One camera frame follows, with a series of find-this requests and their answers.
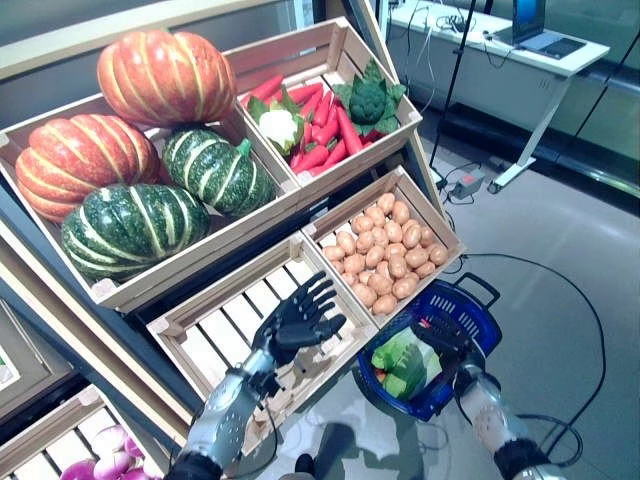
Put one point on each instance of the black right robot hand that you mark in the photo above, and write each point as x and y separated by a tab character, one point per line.
450	337

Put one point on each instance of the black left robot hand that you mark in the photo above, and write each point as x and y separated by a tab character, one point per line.
290	330

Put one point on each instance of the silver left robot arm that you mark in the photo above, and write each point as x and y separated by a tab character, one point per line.
225	425

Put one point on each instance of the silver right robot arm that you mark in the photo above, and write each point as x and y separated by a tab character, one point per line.
490	420

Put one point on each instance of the blue plastic shopping basket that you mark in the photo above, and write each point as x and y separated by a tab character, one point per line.
430	407

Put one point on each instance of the wooden slatted crate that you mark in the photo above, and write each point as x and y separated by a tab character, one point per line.
210	345

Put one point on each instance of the wooden crate with pumpkins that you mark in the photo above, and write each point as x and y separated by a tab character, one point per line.
210	255

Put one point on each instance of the wooden crate with potatoes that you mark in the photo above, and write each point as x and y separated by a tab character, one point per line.
345	207

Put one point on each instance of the red orange carrot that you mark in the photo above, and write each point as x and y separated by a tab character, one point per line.
312	159
265	89
348	131
336	152

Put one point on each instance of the green striped pumpkin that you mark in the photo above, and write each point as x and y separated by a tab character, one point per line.
215	170
130	230

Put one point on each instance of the wooden crate with carrots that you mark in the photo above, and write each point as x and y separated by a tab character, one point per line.
360	165

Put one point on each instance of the purple white turnip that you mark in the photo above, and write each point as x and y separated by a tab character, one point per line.
80	470
132	447
112	465
107	440

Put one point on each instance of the white cauliflower with leaves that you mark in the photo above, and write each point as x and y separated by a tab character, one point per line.
277	125

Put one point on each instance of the green broccoli with leaves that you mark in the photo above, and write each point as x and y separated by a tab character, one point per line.
367	102

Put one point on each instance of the white desk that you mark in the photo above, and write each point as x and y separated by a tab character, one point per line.
500	85

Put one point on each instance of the wooden crate with purple turnips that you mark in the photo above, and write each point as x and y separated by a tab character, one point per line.
50	430

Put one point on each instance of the orange striped pumpkin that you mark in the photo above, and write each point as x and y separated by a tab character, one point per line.
165	75
85	160

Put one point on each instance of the black tripod stand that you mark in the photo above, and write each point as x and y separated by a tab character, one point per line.
457	65

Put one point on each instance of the open laptop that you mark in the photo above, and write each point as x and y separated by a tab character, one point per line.
530	15

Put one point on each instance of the grey power strip red switch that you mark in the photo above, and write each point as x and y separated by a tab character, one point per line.
467	181

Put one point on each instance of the wooden display shelf dark frame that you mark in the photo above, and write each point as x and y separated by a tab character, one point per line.
100	45

